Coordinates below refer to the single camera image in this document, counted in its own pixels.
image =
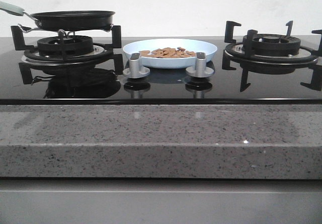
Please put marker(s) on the light blue plate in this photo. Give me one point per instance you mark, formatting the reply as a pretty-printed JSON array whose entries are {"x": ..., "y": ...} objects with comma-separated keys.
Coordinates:
[{"x": 170, "y": 63}]

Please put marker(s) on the brown meat pieces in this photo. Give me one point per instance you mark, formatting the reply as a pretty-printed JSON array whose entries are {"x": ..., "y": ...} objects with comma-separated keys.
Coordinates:
[{"x": 168, "y": 52}]

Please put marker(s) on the black frying pan green handle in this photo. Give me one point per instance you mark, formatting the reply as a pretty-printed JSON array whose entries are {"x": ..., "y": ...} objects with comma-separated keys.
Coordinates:
[{"x": 65, "y": 20}]

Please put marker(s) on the black glass gas cooktop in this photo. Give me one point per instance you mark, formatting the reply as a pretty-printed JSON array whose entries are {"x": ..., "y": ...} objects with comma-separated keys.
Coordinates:
[{"x": 233, "y": 82}]

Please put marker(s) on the silver stove knob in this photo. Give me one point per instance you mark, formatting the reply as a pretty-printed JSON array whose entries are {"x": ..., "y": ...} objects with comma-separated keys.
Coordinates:
[
  {"x": 136, "y": 69},
  {"x": 200, "y": 70}
]

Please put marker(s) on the black round gas burner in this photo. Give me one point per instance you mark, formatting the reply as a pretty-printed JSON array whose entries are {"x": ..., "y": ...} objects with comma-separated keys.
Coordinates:
[
  {"x": 73, "y": 46},
  {"x": 275, "y": 45}
]

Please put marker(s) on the grey cabinet front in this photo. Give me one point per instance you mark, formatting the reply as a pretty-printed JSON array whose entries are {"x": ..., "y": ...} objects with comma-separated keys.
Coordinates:
[{"x": 159, "y": 201}]

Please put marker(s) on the silver wire pan reducer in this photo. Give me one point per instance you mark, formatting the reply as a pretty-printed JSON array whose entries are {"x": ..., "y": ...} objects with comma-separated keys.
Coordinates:
[{"x": 26, "y": 29}]

